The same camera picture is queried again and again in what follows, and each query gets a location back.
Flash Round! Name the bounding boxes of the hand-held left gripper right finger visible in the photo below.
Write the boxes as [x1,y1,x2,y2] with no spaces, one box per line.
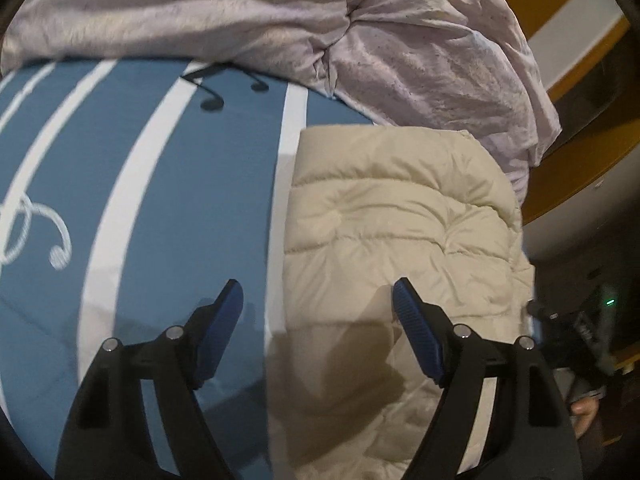
[392,277,583,480]

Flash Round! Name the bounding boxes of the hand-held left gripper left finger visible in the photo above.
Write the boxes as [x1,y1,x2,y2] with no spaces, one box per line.
[54,279,245,480]

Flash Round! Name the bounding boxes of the beige puffer jacket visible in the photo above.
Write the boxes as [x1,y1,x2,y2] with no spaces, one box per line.
[265,125,536,480]

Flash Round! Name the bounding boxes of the person's right hand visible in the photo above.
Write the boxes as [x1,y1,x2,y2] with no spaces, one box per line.
[570,394,601,438]

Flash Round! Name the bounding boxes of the blue striped bed sheet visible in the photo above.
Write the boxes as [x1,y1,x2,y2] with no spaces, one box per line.
[0,57,381,480]

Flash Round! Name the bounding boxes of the lavender duvet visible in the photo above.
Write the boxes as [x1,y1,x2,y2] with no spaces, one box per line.
[0,0,561,206]

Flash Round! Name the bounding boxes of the orange wooden frame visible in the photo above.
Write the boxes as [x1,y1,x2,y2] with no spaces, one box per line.
[490,0,640,226]

